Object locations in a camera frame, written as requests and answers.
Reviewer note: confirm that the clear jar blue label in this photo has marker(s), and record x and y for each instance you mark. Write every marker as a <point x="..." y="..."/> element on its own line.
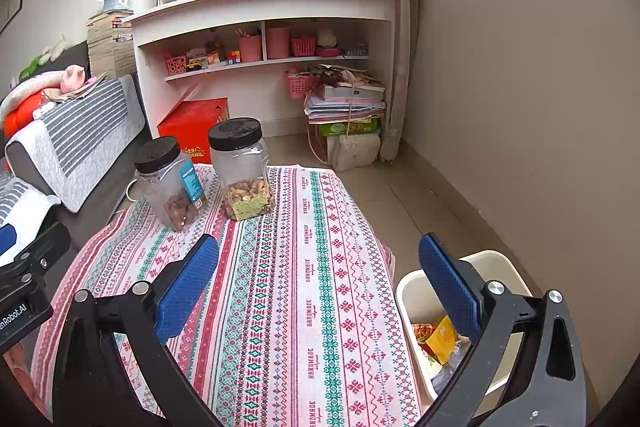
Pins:
<point x="170" y="187"/>

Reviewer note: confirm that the yellow toy car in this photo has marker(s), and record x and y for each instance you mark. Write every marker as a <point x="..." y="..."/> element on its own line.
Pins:
<point x="196" y="65"/>

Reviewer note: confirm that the patterned pink green tablecloth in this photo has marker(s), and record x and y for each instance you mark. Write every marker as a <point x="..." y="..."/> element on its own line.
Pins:
<point x="300" y="282"/>

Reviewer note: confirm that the tall pink bin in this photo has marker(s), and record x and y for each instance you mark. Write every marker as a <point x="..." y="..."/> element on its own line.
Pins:
<point x="278" y="43"/>

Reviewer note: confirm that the orange cushion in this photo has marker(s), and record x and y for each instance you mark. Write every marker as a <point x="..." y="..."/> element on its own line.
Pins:
<point x="22" y="117"/>

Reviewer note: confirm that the pink lattice basket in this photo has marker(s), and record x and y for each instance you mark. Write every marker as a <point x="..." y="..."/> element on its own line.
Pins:
<point x="176" y="66"/>

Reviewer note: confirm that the pink pen cup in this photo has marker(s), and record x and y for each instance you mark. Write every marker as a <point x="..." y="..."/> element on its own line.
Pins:
<point x="250" y="49"/>

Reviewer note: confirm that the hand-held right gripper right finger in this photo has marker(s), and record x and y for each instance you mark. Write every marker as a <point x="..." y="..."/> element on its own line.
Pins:
<point x="450" y="287"/>

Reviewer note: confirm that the beige curtain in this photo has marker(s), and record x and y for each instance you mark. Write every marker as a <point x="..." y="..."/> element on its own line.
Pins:
<point x="402" y="57"/>

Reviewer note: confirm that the striped quilted sofa cover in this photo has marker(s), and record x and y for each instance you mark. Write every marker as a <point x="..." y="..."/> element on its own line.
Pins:
<point x="80" y="137"/>
<point x="22" y="202"/>

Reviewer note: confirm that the red cardboard box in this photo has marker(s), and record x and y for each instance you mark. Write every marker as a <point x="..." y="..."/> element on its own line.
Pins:
<point x="192" y="122"/>

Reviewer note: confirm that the yellow snack packet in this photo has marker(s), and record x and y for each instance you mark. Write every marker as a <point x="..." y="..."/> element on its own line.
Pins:
<point x="442" y="337"/>

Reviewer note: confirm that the tall stack of books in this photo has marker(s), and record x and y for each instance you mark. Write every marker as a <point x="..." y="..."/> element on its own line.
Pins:
<point x="110" y="47"/>

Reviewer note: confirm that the white shelf unit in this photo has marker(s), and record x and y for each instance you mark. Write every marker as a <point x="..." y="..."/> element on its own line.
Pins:
<point x="260" y="4"/>

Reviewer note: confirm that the white plush toy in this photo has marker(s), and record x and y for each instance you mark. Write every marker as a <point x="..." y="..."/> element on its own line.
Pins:
<point x="55" y="49"/>

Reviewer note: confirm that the green plush toy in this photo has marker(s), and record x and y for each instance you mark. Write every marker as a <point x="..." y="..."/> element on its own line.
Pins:
<point x="30" y="67"/>

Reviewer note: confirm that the white waste bin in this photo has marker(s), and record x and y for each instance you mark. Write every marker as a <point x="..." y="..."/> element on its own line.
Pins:
<point x="415" y="297"/>

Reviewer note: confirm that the small pink slotted basket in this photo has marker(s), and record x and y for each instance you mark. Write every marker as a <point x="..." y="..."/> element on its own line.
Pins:
<point x="304" y="47"/>

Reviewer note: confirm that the clear jar of peanuts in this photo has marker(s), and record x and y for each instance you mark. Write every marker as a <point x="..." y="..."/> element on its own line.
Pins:
<point x="240" y="172"/>

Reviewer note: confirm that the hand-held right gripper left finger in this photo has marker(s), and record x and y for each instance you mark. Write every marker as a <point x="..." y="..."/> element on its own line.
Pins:
<point x="187" y="287"/>

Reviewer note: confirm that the grey sofa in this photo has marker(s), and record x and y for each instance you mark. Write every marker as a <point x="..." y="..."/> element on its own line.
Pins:
<point x="110" y="187"/>

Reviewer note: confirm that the green cardboard box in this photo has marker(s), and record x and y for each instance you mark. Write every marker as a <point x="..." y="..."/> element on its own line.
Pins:
<point x="352" y="128"/>

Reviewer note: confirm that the pile of papers and books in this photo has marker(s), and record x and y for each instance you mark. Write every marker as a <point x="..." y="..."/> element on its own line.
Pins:
<point x="350" y="104"/>

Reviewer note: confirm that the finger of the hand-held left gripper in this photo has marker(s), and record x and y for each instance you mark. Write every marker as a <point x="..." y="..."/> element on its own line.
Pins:
<point x="47" y="249"/>
<point x="7" y="241"/>

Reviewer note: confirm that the white yellow plush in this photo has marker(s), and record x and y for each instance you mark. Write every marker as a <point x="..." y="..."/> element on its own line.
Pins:
<point x="327" y="38"/>

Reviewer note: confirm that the large pink slotted basket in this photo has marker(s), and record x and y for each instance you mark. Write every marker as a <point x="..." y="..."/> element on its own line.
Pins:
<point x="300" y="85"/>

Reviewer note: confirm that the white plastic bag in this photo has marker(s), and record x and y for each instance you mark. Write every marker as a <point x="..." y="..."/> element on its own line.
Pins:
<point x="357" y="153"/>

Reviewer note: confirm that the pink pig plush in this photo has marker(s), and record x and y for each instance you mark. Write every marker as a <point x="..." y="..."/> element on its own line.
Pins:
<point x="75" y="78"/>

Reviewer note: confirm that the colourful puzzle cube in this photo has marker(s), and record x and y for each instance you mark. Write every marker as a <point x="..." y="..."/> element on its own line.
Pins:
<point x="215" y="59"/>
<point x="234" y="57"/>

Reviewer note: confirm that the folded newspaper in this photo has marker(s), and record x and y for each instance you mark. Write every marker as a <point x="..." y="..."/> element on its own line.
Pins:
<point x="75" y="94"/>

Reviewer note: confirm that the white cushion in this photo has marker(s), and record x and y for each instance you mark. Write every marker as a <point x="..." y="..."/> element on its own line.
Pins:
<point x="25" y="89"/>

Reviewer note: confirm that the red instant noodle cup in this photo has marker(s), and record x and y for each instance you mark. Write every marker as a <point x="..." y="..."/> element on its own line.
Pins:
<point x="425" y="331"/>

